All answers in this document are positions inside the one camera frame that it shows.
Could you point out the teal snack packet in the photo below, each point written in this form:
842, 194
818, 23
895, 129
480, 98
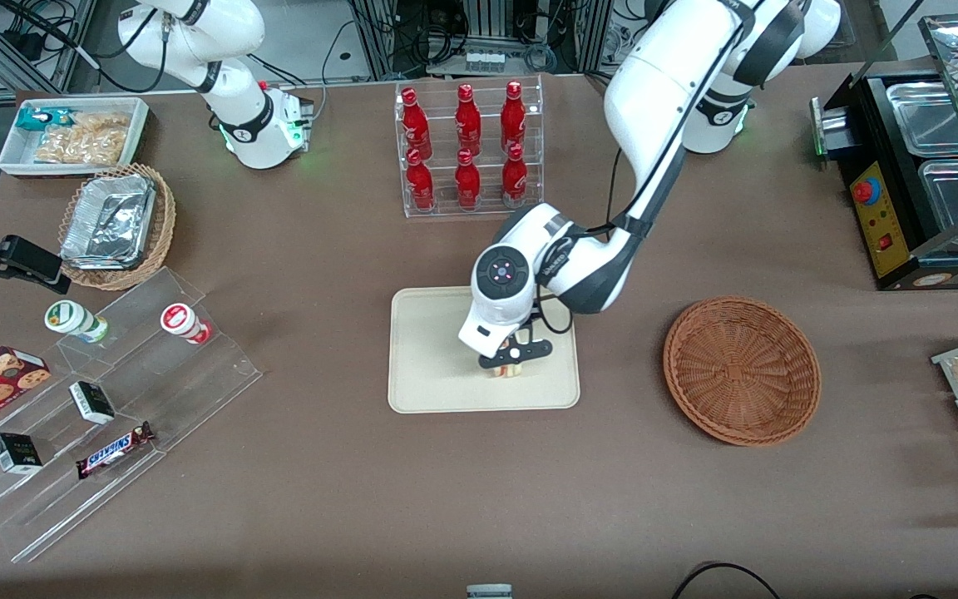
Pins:
42, 118

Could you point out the clear acrylic stepped display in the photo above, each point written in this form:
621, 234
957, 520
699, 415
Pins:
196, 383

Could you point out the white power strip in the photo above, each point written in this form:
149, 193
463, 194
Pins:
496, 58

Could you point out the round brown wicker basket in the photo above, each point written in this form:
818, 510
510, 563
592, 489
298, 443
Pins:
741, 370

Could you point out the sandwich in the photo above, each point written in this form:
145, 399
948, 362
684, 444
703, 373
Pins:
510, 371

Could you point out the white rectangular snack tray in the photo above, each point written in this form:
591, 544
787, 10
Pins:
13, 158

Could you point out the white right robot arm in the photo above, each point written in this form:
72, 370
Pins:
238, 125

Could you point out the small grey white object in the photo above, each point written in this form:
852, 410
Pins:
489, 591

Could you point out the stack of foil trays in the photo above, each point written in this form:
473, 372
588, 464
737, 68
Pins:
109, 220

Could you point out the clear acrylic bottle rack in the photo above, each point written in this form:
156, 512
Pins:
446, 141

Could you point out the small black box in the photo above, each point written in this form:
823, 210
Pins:
16, 453
92, 403

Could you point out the wicker basket with foil trays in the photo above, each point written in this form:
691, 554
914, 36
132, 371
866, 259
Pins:
159, 225

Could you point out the red cola bottle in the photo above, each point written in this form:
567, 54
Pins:
515, 179
513, 116
419, 185
415, 125
468, 121
467, 183

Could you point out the beige plastic tray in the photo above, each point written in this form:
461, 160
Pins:
429, 358

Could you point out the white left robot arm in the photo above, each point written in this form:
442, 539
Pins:
662, 75

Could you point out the black food warmer machine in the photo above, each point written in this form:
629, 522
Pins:
891, 216

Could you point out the green lid yogurt cup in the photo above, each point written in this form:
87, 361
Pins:
71, 319

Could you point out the red lid yogurt cup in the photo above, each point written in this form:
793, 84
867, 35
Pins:
181, 321

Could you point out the clear bag of chips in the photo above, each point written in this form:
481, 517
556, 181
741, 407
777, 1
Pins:
84, 140

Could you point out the snickers chocolate bar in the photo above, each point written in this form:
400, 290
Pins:
113, 450

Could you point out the aluminium frame rack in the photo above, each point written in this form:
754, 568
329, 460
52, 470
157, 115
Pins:
379, 33

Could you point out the grey arm base connector box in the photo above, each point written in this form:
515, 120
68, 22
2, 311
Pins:
298, 116

